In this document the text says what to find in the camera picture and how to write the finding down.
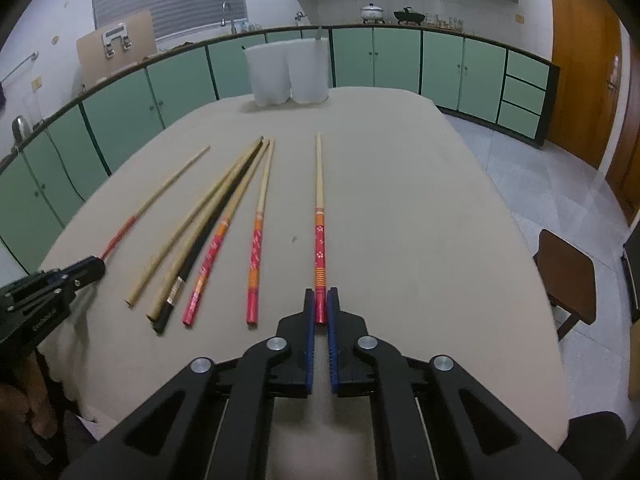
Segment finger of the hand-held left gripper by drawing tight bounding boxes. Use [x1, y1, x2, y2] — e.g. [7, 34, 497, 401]
[47, 256, 107, 303]

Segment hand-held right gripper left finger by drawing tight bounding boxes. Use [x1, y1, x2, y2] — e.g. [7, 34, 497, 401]
[60, 287, 317, 480]

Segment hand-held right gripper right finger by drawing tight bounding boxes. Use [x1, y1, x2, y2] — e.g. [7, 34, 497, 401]
[326, 287, 584, 480]

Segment plain wooden chopstick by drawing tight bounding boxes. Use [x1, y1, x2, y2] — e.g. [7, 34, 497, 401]
[146, 139, 265, 322]
[125, 135, 265, 308]

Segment red patterned chopstick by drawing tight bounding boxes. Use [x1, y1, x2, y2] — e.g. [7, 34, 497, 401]
[100, 145, 212, 261]
[314, 132, 327, 323]
[246, 139, 276, 326]
[181, 139, 272, 326]

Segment black chopstick with gold band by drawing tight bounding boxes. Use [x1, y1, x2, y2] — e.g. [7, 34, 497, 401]
[152, 147, 261, 335]

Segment white double utensil holder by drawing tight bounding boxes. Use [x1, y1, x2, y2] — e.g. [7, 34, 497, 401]
[243, 36, 331, 107]

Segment person's left forearm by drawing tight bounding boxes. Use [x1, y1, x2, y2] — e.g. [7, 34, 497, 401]
[0, 355, 58, 438]

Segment beige tablecloth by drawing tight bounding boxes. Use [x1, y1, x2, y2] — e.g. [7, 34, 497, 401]
[37, 86, 573, 453]

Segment steel container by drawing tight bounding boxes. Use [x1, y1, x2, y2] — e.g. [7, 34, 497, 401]
[12, 115, 34, 144]

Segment green lower kitchen cabinets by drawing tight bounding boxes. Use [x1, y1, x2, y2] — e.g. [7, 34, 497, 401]
[0, 25, 560, 271]

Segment brown cardboard board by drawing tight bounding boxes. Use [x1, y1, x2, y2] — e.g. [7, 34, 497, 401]
[76, 9, 157, 86]

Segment brown wooden chair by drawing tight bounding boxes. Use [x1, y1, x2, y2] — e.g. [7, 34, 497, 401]
[532, 229, 598, 341]

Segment black chair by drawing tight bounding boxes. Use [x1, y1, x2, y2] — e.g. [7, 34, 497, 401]
[557, 411, 628, 480]

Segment black wok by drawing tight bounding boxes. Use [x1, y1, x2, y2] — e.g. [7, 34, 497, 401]
[393, 6, 426, 26]

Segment row of glass jars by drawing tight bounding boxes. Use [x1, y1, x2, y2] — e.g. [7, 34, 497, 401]
[425, 14, 465, 31]

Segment wooden door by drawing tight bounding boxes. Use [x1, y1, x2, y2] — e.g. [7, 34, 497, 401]
[545, 0, 623, 170]
[605, 25, 640, 226]

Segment white bracket device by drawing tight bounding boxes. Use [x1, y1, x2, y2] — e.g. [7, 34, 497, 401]
[102, 22, 132, 59]

